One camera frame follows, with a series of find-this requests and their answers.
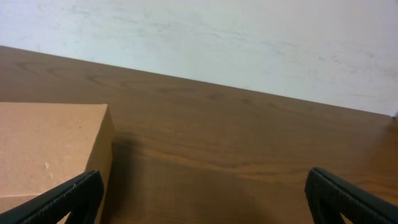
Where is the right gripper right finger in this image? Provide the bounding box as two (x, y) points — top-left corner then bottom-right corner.
(305, 167), (397, 224)

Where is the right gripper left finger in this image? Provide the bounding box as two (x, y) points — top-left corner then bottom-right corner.
(1, 170), (104, 224)

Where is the open cardboard box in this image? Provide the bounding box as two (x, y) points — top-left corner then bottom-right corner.
(1, 102), (114, 223)

